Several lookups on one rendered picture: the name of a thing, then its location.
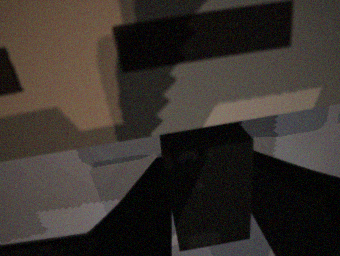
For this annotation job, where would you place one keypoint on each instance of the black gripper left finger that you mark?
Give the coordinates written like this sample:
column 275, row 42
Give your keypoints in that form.
column 139, row 225

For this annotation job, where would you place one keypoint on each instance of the black two-prong plug charger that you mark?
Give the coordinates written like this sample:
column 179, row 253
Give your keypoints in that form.
column 209, row 174

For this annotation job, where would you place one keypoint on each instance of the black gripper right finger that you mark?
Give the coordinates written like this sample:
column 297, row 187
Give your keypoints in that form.
column 297, row 209

